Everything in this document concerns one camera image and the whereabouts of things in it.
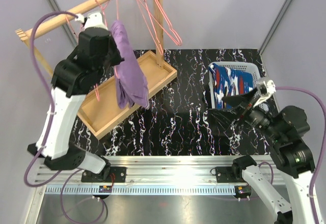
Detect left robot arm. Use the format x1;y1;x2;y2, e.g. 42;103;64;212
28;27;123;182

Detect empty pink hanger back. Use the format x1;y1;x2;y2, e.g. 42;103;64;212
136;0;164;55

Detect blue patterned trousers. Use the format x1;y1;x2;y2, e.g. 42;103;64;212
208;62;255;110

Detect white slotted cable duct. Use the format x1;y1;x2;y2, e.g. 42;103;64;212
45;185;235;195

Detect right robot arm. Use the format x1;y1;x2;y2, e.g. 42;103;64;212
208;87;322;223

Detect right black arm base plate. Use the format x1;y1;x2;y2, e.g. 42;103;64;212
210;166;245;183

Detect black marble pattern mat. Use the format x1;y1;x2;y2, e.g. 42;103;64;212
70;49;270;156

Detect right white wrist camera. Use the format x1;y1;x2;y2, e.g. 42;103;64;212
253;77;276;107

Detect purple trousers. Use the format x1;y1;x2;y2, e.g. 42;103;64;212
111;20;149;109

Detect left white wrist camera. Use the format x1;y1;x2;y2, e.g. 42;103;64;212
74;11;108;30

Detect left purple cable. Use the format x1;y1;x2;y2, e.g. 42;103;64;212
24;11;106;223

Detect white plastic basket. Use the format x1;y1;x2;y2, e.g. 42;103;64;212
208;61;267;113

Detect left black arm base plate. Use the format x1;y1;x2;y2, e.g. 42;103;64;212
81;166;127;183

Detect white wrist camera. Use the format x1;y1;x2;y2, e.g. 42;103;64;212
253;77;276;107
74;11;108;30

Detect purple cable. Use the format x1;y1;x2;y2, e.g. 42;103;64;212
24;11;106;223
258;86;326;224

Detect pink hanger of purple trousers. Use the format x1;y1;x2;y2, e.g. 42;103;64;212
94;0;109;101

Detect aluminium mounting rail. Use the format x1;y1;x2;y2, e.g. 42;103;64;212
35;155;281;184

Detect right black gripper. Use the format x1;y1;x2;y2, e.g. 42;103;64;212
209;86;285;142

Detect empty pink hanger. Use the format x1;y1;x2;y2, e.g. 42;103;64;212
136;0;164;55
132;0;183;46

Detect empty pink hanger front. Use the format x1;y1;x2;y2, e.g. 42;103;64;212
132;0;183;46

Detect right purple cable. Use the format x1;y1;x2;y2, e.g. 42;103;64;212
258;86;326;224

